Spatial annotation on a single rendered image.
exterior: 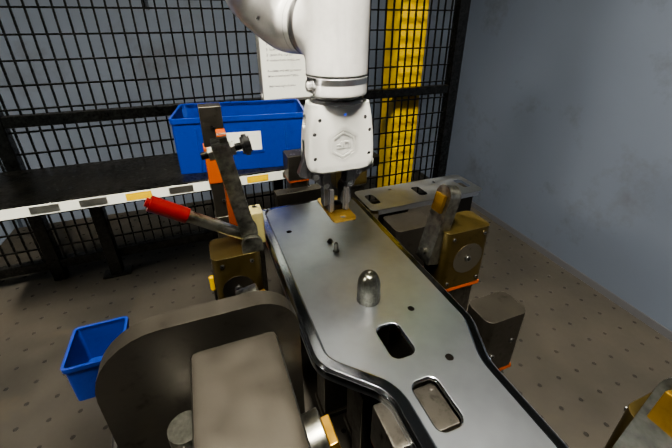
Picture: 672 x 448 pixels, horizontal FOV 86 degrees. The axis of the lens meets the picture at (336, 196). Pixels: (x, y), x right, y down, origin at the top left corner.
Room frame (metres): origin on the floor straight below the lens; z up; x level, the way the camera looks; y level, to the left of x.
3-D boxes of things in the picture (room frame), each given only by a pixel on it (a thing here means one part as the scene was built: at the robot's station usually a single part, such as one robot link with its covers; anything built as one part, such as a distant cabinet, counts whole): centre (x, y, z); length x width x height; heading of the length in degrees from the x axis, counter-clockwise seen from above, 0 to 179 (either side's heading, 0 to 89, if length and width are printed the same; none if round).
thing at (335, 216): (0.51, 0.00, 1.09); 0.08 x 0.04 x 0.01; 21
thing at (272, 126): (0.88, 0.23, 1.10); 0.30 x 0.17 x 0.13; 103
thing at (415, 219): (0.65, -0.16, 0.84); 0.12 x 0.07 x 0.28; 111
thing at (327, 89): (0.51, 0.00, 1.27); 0.09 x 0.08 x 0.03; 111
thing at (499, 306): (0.39, -0.24, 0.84); 0.10 x 0.05 x 0.29; 111
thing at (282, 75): (1.06, 0.11, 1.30); 0.23 x 0.02 x 0.31; 111
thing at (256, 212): (0.54, 0.14, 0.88); 0.04 x 0.04 x 0.37; 21
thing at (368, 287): (0.39, -0.05, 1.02); 0.03 x 0.03 x 0.07
